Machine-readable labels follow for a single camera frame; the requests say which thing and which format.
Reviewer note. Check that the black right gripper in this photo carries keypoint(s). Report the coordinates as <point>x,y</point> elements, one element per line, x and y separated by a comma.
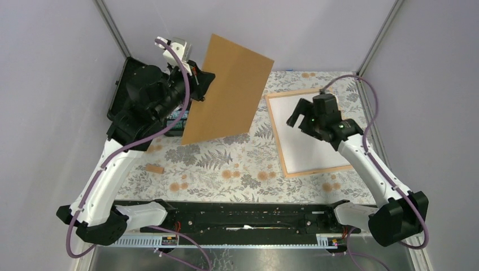
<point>304,108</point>

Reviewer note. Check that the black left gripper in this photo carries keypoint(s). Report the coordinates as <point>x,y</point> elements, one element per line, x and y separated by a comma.
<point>200,81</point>

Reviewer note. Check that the brown cardboard backing board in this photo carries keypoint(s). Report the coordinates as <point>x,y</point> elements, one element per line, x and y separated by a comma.
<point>233,97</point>

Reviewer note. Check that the light wooden picture frame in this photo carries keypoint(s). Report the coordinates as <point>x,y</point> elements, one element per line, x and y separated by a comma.
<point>284,149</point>

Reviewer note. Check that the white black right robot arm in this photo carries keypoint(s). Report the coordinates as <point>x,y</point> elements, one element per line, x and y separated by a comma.
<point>399,212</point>

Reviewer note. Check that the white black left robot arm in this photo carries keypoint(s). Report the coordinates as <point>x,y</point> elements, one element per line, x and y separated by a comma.
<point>94,217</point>

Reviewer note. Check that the black poker chip case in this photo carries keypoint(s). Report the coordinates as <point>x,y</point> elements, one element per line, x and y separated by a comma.
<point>135,109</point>

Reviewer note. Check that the floral patterned table mat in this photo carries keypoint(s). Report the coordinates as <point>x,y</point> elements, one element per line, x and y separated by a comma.
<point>239,168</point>

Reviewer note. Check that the small brown wooden block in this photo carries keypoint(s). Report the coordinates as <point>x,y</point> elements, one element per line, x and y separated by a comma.
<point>154,169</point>

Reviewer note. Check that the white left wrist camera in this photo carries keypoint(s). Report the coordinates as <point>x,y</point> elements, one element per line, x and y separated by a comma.
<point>180,47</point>

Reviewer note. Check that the right corner aluminium post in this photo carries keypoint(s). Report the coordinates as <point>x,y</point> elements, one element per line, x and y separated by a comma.
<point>380,36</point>

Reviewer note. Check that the corner aluminium post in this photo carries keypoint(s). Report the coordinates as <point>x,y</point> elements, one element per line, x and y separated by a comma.
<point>380,36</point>
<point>112,27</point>

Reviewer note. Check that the left corner aluminium post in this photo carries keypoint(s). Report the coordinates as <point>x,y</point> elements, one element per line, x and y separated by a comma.
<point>112,27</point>

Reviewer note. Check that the aluminium rail front structure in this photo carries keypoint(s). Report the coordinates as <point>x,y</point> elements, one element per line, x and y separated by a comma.
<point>252,249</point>

